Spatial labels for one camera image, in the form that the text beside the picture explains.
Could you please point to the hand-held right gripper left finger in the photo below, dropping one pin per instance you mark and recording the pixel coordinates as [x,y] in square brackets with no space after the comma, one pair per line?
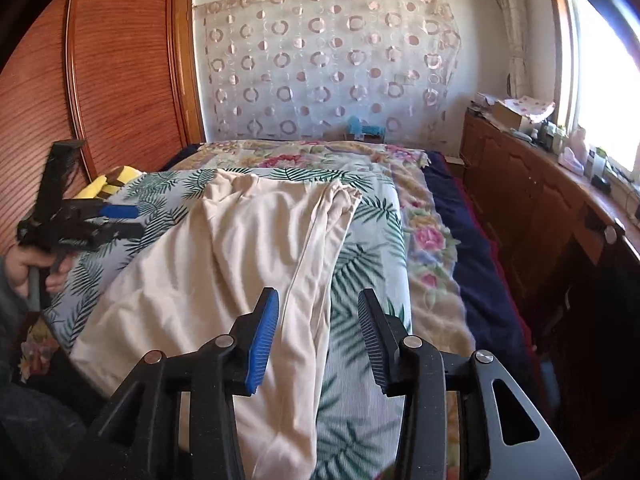
[260,340]

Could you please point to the dark cloth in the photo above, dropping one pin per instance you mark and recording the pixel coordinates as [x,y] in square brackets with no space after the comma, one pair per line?
[35,435]

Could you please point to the floral blanket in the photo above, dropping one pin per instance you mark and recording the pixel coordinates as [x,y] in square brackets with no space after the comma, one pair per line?
[425,240]

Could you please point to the wooden side cabinet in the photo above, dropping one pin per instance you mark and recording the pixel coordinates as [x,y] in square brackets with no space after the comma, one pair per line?
[530,210]

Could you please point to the white lace window curtain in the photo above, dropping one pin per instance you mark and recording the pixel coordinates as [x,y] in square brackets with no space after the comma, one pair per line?
[515,25]

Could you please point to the pink tissue pack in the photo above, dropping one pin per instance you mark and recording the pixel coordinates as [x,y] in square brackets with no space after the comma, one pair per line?
[574,155]

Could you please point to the beige printed t-shirt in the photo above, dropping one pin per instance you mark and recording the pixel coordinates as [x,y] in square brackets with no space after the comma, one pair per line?
[225,270]

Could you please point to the small black box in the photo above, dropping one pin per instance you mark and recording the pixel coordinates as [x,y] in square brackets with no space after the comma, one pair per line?
[601,183]

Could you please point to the blue plastic toy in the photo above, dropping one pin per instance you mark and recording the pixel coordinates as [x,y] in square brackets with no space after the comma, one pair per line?
[362,129]

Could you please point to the wooden wardrobe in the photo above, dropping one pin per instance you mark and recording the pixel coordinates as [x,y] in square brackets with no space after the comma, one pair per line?
[115,85]

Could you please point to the person's left hand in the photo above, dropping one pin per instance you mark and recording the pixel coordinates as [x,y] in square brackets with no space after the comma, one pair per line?
[22,260]

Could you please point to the cardboard box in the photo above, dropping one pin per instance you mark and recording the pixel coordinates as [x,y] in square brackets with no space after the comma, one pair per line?
[507,117]

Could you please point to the pink dotted paper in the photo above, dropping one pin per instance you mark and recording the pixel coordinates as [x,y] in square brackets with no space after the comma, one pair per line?
[532,109]

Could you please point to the sheer circle-pattern wall curtain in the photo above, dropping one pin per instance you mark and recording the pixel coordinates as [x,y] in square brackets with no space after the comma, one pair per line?
[325,65]

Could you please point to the window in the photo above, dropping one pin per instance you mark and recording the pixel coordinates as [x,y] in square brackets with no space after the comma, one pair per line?
[605,85]

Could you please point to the person's left forearm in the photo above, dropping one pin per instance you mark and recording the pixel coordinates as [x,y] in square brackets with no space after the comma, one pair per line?
[9,320]

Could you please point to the leaf-print bed sheet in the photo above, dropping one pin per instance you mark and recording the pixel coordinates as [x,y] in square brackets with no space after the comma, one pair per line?
[360,280]

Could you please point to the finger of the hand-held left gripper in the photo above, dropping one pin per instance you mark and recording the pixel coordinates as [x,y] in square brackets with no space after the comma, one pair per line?
[125,231]
[120,211]

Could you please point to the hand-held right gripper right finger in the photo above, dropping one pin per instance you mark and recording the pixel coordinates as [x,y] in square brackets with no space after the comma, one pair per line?
[371,340]

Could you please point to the navy blue blanket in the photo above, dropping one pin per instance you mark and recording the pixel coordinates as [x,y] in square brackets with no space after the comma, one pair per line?
[475,270]

